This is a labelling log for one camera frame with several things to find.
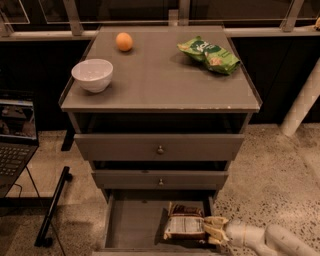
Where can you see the black stand leg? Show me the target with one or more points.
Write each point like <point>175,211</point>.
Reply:
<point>42,239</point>

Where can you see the brown chip bag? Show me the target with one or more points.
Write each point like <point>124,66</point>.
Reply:
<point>184,222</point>

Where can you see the orange fruit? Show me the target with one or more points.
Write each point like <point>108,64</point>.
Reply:
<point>124,42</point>

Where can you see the grey open bottom drawer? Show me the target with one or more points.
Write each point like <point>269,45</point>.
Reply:
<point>136,220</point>

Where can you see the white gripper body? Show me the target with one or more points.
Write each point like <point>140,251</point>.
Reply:
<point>235,233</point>

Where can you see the green chip bag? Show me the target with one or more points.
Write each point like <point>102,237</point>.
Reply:
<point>214,57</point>

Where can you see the black laptop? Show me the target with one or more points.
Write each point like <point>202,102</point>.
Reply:
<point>18,136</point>

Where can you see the grey drawer cabinet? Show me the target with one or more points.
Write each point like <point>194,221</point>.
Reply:
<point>156,89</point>

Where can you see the metal window railing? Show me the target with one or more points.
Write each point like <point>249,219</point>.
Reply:
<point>81,19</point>

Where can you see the grey top drawer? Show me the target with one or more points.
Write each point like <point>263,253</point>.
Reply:
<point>159,147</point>

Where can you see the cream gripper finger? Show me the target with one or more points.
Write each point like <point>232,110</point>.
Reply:
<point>216,236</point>
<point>216,221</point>

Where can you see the grey middle drawer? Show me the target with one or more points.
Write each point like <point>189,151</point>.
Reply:
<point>160,179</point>

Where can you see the white ceramic bowl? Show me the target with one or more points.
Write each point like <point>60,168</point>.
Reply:
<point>93,75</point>

